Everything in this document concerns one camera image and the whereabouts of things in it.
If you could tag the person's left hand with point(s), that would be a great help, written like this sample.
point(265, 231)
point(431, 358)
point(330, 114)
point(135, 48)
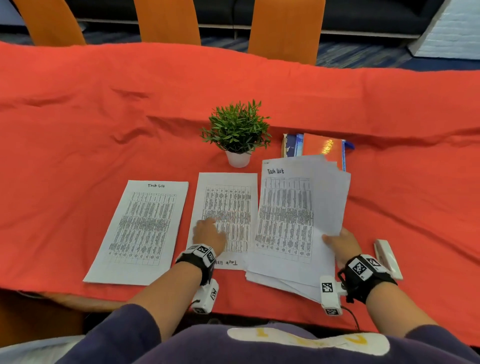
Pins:
point(208, 236)

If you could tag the orange chair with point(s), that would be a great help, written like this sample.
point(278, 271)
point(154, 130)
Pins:
point(168, 22)
point(287, 32)
point(52, 22)

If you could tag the blue pen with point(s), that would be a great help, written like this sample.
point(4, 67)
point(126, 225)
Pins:
point(349, 145)

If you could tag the white stapler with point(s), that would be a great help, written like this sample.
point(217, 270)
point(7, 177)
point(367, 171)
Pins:
point(388, 258)

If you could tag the person's right hand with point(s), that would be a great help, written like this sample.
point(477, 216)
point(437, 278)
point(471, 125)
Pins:
point(345, 245)

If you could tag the single printed table sheet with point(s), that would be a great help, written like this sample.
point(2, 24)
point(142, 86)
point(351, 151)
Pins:
point(138, 232)

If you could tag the person's right forearm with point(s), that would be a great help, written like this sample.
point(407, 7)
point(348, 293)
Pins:
point(397, 307)

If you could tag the person's left forearm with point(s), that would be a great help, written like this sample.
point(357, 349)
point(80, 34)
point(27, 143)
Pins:
point(168, 296)

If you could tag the pile of printed papers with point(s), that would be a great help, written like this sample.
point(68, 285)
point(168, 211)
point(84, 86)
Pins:
point(296, 210)

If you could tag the navy sweatshirt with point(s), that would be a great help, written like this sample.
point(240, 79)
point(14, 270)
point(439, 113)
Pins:
point(123, 337)

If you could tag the red tablecloth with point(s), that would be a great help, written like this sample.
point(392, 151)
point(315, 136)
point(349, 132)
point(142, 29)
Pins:
point(75, 150)

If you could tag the black sofa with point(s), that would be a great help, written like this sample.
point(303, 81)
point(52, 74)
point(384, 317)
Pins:
point(375, 15)

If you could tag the green plant in white pot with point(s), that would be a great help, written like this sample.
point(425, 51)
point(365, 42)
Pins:
point(236, 127)

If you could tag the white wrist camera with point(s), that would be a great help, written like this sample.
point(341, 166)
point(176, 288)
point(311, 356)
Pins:
point(330, 294)
point(205, 296)

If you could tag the orange notebook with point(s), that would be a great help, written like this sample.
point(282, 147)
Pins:
point(322, 146)

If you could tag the thin set of printed sheets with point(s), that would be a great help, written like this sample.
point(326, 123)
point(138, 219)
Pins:
point(232, 198)

